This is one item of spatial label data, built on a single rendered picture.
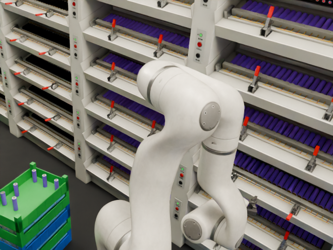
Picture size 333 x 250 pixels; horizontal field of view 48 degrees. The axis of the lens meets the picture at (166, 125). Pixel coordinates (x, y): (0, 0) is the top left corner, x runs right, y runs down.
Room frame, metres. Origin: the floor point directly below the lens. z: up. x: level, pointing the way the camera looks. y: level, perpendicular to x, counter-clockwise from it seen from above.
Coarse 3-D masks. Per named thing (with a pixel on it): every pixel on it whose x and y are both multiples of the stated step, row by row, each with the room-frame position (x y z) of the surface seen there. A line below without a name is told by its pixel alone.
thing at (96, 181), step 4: (92, 176) 1.73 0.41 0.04; (92, 180) 1.73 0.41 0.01; (96, 180) 1.71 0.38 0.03; (100, 184) 1.69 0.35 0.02; (104, 184) 1.67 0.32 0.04; (104, 188) 1.67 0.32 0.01; (108, 188) 1.65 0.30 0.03; (112, 192) 1.63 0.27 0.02; (116, 192) 1.61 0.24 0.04; (116, 196) 1.61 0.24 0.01; (120, 196) 1.59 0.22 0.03; (128, 200) 1.56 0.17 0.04; (188, 244) 1.32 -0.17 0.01; (192, 244) 1.30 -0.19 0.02; (196, 244) 1.29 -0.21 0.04; (196, 248) 1.29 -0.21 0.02; (200, 248) 1.28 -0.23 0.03
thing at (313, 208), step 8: (232, 168) 1.24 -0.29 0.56; (248, 176) 1.20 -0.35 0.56; (256, 176) 1.19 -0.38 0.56; (264, 184) 1.16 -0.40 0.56; (272, 184) 1.15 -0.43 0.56; (280, 192) 1.12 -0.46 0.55; (288, 192) 1.11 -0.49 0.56; (296, 200) 1.08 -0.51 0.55; (304, 200) 1.08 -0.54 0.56; (312, 208) 1.04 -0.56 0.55; (320, 208) 1.04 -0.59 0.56; (328, 216) 1.01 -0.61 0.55
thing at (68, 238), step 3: (69, 231) 1.26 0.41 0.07; (69, 234) 1.26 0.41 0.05; (66, 237) 1.24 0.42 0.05; (69, 237) 1.26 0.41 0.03; (63, 240) 1.22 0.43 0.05; (66, 240) 1.24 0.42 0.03; (69, 240) 1.26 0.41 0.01; (60, 243) 1.20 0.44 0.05; (63, 243) 1.22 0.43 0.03; (66, 243) 1.24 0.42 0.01; (57, 246) 1.18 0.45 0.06; (60, 246) 1.20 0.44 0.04; (63, 246) 1.22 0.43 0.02; (54, 249) 1.16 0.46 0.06; (57, 249) 1.18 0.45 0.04; (60, 249) 1.20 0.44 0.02
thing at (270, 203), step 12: (240, 180) 1.20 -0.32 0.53; (300, 180) 1.18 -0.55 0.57; (240, 192) 1.17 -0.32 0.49; (252, 192) 1.14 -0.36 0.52; (264, 192) 1.14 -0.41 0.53; (264, 204) 1.11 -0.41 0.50; (276, 204) 1.09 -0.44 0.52; (288, 204) 1.08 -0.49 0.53; (300, 216) 1.03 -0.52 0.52; (312, 216) 1.03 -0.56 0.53; (312, 228) 0.99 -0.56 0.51; (324, 228) 0.98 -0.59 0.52
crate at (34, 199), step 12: (36, 168) 1.34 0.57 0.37; (24, 180) 1.29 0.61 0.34; (48, 180) 1.31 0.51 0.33; (60, 180) 1.29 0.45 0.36; (12, 192) 1.22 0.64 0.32; (24, 192) 1.22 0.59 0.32; (36, 192) 1.23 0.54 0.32; (48, 192) 1.24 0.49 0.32; (60, 192) 1.22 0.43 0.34; (0, 204) 1.14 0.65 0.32; (12, 204) 1.14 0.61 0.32; (24, 204) 1.15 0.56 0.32; (36, 204) 1.16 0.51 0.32; (48, 204) 1.15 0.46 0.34; (0, 216) 1.03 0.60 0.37; (12, 216) 1.08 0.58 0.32; (24, 216) 1.09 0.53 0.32; (36, 216) 1.08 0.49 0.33; (12, 228) 1.01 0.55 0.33; (24, 228) 1.02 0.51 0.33
